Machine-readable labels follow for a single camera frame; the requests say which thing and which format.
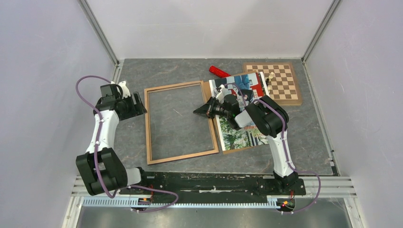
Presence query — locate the brown frame backing board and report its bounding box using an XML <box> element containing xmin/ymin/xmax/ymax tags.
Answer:
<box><xmin>202</xmin><ymin>72</ymin><xmax>269</xmax><ymax>154</ymax></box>

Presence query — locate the colourful photo poster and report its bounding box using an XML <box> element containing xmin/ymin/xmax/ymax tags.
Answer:
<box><xmin>207</xmin><ymin>72</ymin><xmax>269</xmax><ymax>153</ymax></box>

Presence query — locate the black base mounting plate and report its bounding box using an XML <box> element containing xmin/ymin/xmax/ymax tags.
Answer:
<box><xmin>119</xmin><ymin>171</ymin><xmax>306</xmax><ymax>204</ymax></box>

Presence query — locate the aluminium corner post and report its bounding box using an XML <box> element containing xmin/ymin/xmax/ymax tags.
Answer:
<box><xmin>301</xmin><ymin>0</ymin><xmax>342</xmax><ymax>65</ymax></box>
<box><xmin>78</xmin><ymin>0</ymin><xmax>121</xmax><ymax>67</ymax></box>

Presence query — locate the wooden chessboard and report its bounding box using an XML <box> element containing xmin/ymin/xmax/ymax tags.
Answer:
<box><xmin>243</xmin><ymin>62</ymin><xmax>303</xmax><ymax>106</ymax></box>

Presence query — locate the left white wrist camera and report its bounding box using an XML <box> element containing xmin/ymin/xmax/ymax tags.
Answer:
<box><xmin>110</xmin><ymin>81</ymin><xmax>131</xmax><ymax>99</ymax></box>

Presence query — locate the left aluminium corner post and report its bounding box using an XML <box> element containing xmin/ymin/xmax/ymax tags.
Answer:
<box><xmin>78</xmin><ymin>0</ymin><xmax>121</xmax><ymax>67</ymax></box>

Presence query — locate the aluminium rail frame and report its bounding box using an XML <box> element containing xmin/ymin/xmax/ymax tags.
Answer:
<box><xmin>62</xmin><ymin>176</ymin><xmax>367</xmax><ymax>228</ymax></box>

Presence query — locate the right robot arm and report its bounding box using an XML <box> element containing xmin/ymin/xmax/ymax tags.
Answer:
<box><xmin>193</xmin><ymin>93</ymin><xmax>298</xmax><ymax>194</ymax></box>

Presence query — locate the wooden picture frame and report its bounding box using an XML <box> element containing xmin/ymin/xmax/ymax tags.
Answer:
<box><xmin>144</xmin><ymin>80</ymin><xmax>219</xmax><ymax>165</ymax></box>

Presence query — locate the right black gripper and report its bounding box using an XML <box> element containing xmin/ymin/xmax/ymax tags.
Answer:
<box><xmin>193</xmin><ymin>96</ymin><xmax>230</xmax><ymax>119</ymax></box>

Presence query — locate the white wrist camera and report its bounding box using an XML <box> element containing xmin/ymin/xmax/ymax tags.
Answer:
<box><xmin>213</xmin><ymin>85</ymin><xmax>230</xmax><ymax>103</ymax></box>
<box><xmin>110</xmin><ymin>81</ymin><xmax>131</xmax><ymax>99</ymax></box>

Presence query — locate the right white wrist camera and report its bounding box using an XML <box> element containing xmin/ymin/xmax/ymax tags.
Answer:
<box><xmin>213</xmin><ymin>85</ymin><xmax>230</xmax><ymax>103</ymax></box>

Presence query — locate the right aluminium corner post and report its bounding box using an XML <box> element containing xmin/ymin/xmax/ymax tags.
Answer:
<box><xmin>301</xmin><ymin>0</ymin><xmax>342</xmax><ymax>65</ymax></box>

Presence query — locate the red cylindrical object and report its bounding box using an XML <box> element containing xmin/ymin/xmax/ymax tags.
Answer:
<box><xmin>209</xmin><ymin>66</ymin><xmax>231</xmax><ymax>78</ymax></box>

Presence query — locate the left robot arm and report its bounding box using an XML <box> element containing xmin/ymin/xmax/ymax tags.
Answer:
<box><xmin>76</xmin><ymin>81</ymin><xmax>149</xmax><ymax>196</ymax></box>

